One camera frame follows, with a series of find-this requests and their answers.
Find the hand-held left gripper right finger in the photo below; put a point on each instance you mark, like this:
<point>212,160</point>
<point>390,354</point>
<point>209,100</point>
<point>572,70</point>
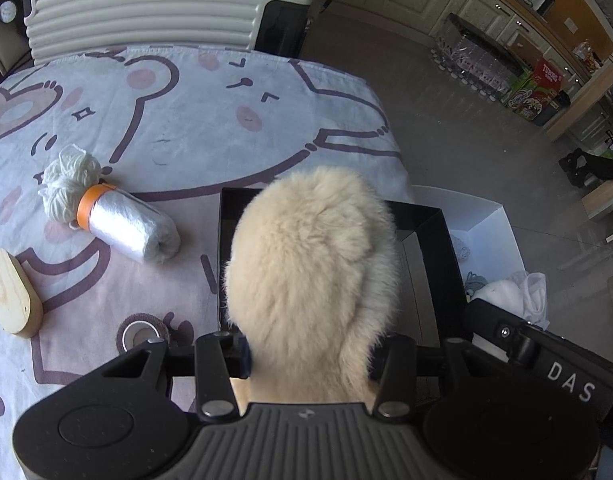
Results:
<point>397,360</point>

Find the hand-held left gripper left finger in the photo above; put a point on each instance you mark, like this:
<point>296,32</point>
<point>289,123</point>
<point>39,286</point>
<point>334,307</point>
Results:
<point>246,358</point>

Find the cream fluffy plush toy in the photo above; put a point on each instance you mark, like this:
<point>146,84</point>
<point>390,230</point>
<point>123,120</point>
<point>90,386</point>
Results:
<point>306,270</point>

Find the black cardboard box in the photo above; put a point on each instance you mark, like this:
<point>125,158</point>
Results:
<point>426,240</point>

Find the white cardboard box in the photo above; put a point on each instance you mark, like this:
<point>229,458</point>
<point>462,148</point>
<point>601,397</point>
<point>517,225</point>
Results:
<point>486,230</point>

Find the white yarn ball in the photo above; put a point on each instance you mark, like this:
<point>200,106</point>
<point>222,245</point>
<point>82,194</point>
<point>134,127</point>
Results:
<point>71,185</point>

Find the white cloth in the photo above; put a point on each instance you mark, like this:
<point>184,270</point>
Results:
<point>516,295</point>

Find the brown tape roll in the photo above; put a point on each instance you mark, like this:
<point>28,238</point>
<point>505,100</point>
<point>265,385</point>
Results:
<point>159,327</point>

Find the oval wooden block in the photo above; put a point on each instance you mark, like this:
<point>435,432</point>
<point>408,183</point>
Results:
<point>9,290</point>

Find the bear printed tablecloth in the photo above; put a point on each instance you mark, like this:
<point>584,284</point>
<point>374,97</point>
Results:
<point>186,110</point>

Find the green carton box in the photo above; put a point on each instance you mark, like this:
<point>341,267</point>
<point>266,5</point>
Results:
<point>529,100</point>

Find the red carton box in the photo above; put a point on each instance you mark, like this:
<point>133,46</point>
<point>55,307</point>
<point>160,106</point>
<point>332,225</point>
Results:
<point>547,77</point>

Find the shrink-wrapped bottle crate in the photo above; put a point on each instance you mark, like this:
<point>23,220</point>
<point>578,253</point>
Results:
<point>479,60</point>

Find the white ribbed suitcase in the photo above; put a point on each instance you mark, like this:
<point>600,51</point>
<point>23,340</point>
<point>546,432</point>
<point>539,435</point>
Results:
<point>136,5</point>

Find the round white gauge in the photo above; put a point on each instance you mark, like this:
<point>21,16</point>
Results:
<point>8,10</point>

